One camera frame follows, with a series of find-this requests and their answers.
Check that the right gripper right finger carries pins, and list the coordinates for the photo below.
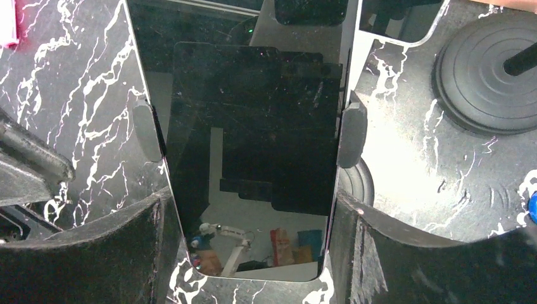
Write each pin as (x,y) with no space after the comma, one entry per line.
(376,258)

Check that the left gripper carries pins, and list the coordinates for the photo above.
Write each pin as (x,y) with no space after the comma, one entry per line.
(29,169)

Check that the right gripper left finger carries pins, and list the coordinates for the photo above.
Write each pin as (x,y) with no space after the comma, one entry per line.
(125,257)

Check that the pink marker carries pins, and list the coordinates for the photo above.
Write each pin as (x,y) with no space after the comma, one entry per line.
(9,36)

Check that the white phone on silver stand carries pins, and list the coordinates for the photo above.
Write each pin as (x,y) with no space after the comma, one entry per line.
(405,23)

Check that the black stand rear right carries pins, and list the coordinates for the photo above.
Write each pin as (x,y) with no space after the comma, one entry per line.
(485,75)

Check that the white-edged black smartphone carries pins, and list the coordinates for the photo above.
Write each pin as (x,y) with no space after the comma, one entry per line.
(251,44)

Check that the black round-base phone stand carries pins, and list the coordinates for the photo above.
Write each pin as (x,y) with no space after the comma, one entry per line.
(352,134)

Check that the orange file organizer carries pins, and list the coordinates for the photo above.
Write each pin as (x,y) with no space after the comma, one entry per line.
(523,5)

